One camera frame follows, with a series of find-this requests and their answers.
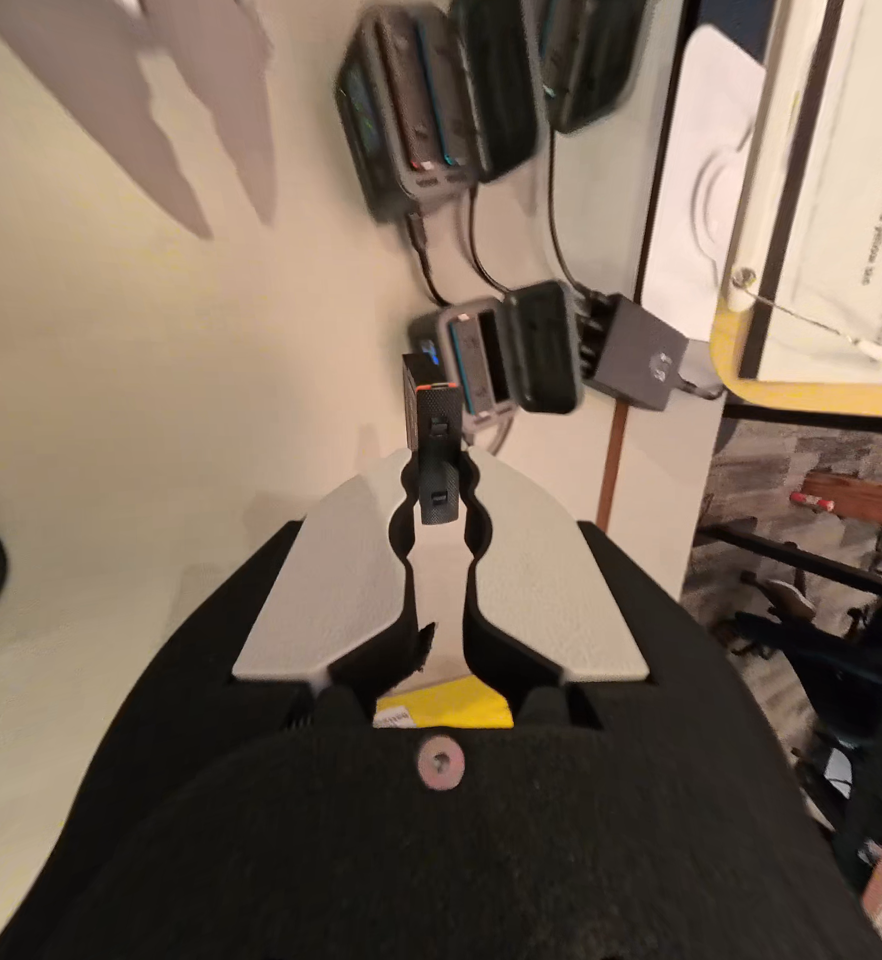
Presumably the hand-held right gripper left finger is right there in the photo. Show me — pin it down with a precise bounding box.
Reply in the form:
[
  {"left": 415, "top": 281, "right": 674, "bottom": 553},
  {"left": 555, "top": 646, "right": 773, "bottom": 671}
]
[{"left": 231, "top": 447, "right": 436, "bottom": 725}]

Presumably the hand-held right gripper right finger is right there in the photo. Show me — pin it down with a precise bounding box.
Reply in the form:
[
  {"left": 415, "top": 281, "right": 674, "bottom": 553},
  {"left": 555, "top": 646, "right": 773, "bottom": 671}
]
[{"left": 462, "top": 445, "right": 652, "bottom": 725}]

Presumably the yellow plastic bin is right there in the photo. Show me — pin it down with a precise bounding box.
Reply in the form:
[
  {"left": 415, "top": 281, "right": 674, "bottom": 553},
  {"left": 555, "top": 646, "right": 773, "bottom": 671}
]
[{"left": 373, "top": 675, "right": 515, "bottom": 730}]

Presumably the orange trimmed black battery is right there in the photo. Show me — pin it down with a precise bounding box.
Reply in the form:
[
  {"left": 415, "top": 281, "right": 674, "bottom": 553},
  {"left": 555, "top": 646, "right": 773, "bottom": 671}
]
[
  {"left": 402, "top": 352, "right": 463, "bottom": 528},
  {"left": 377, "top": 11, "right": 436, "bottom": 174}
]

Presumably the blue trimmed black battery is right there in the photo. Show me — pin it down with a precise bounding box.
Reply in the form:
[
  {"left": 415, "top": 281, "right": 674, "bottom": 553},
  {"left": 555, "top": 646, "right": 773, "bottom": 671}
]
[
  {"left": 537, "top": 0, "right": 562, "bottom": 102},
  {"left": 447, "top": 313, "right": 487, "bottom": 418},
  {"left": 418, "top": 7, "right": 463, "bottom": 168}
]

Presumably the black battery charger case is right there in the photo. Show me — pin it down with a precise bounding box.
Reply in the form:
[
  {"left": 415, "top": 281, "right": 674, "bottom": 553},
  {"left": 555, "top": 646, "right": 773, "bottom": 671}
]
[
  {"left": 409, "top": 281, "right": 586, "bottom": 430},
  {"left": 534, "top": 0, "right": 648, "bottom": 136},
  {"left": 334, "top": 0, "right": 541, "bottom": 224}
]

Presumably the black metal pole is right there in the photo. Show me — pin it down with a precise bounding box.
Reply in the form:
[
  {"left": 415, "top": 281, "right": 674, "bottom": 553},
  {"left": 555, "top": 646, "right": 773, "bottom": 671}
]
[{"left": 699, "top": 525, "right": 882, "bottom": 594}]

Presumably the black usb charging hub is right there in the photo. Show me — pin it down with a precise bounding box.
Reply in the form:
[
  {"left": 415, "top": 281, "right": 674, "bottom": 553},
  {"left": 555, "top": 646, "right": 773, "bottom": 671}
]
[{"left": 577, "top": 288, "right": 691, "bottom": 414}]

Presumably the wooden instruction board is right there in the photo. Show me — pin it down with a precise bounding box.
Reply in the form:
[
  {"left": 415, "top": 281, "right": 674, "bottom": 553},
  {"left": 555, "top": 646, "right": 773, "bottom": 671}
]
[{"left": 711, "top": 0, "right": 882, "bottom": 421}]

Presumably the wooden beam leg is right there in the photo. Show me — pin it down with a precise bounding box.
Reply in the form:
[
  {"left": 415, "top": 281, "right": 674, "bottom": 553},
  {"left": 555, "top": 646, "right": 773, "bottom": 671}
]
[{"left": 801, "top": 471, "right": 882, "bottom": 534}]

